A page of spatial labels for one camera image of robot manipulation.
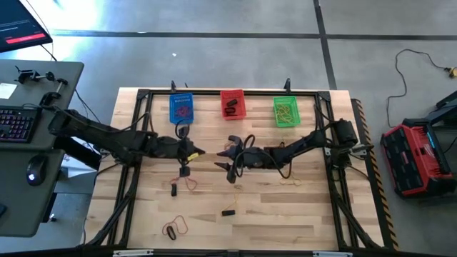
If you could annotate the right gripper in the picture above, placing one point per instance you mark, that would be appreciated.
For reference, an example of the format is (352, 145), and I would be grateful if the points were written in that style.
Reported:
(255, 158)

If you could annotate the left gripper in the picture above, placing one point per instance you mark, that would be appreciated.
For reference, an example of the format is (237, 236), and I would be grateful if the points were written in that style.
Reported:
(175, 148)

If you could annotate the black rubber band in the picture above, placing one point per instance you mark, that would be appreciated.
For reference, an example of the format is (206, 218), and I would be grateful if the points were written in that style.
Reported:
(171, 233)
(230, 111)
(232, 103)

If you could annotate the black clip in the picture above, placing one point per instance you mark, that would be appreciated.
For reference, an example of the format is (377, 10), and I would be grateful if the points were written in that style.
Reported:
(228, 213)
(174, 191)

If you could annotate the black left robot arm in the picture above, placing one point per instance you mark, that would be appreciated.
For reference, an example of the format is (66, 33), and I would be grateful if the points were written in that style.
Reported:
(107, 137)

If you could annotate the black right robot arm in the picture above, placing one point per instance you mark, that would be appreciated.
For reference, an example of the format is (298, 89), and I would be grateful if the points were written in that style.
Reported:
(303, 142)

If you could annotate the blue plastic basket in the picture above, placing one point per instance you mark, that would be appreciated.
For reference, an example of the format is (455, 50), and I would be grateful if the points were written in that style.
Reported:
(180, 100)

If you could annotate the red plastic basket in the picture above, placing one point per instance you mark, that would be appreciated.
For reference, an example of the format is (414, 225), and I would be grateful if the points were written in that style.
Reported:
(240, 107)

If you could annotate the black table clamp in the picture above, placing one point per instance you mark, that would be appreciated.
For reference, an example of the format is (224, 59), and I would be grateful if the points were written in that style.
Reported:
(287, 85)
(173, 86)

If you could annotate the green plastic basket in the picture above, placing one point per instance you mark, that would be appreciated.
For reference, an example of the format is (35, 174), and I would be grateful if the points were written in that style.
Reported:
(297, 123)

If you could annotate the white paper sheet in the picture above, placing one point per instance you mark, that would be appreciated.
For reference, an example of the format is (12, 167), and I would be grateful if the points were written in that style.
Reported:
(80, 167)

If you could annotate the black desk support bar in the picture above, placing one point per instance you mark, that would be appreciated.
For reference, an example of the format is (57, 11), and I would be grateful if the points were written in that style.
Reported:
(76, 151)

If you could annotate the black desk clamp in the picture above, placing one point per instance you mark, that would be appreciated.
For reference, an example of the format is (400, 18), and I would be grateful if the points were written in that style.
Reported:
(48, 98)
(24, 76)

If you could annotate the black computer mouse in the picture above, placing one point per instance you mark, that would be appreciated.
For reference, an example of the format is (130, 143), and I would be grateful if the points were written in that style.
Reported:
(35, 171)

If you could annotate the yellow black hazard strip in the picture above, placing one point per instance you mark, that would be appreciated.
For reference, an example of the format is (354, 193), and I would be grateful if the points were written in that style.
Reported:
(383, 200)

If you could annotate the dark grey desk top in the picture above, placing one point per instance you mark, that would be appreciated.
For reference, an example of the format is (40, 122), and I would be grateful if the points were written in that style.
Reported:
(21, 200)
(32, 93)

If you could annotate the black keyboard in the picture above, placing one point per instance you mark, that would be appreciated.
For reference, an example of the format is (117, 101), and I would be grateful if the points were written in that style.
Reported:
(18, 125)

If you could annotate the red and black toolbox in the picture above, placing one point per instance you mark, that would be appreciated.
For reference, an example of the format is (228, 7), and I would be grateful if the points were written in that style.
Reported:
(410, 164)

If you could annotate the pale sticky note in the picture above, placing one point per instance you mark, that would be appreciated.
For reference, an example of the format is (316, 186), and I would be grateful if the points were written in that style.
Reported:
(7, 91)

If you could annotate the black screen with red bar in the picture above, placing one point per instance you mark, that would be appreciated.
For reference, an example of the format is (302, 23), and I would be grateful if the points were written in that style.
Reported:
(21, 21)

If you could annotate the black floor stand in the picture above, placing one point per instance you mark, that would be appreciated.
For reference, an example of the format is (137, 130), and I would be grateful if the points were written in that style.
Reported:
(446, 116)

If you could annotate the black aluminium table frame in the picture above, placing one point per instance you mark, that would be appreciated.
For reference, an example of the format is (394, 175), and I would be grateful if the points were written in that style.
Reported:
(260, 93)

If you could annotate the white metal bracket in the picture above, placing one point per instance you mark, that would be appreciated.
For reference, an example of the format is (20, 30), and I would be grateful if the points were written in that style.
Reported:
(332, 254)
(132, 253)

